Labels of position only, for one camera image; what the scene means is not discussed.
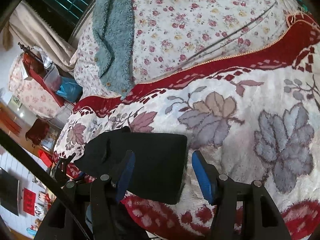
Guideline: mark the red paper decoration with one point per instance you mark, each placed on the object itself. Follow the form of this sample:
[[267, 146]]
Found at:
[[29, 199]]

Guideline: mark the white floral quilt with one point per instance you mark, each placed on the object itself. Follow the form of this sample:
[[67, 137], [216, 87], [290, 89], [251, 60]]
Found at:
[[171, 35]]

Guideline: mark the black flat screen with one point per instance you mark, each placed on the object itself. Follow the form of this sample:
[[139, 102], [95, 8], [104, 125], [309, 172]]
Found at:
[[9, 192]]

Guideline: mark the red floral plush blanket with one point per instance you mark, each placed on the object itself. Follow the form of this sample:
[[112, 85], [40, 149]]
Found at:
[[254, 116]]

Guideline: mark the black pants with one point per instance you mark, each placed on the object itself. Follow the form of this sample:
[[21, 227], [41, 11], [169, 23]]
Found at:
[[159, 164]]

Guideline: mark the blue plastic bag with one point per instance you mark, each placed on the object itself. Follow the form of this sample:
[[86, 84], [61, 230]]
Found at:
[[69, 90]]

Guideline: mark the clear plastic container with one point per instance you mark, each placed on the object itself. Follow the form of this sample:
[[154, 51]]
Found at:
[[53, 79]]

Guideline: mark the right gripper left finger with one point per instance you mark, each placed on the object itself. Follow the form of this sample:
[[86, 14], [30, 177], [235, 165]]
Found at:
[[121, 175]]

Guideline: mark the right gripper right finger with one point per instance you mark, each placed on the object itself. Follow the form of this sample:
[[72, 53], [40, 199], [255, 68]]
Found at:
[[206, 175]]

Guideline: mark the green cloth bundle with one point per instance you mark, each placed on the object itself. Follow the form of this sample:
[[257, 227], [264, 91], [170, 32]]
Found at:
[[302, 6]]

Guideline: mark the dark red chair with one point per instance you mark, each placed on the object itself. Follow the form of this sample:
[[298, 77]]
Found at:
[[37, 132]]

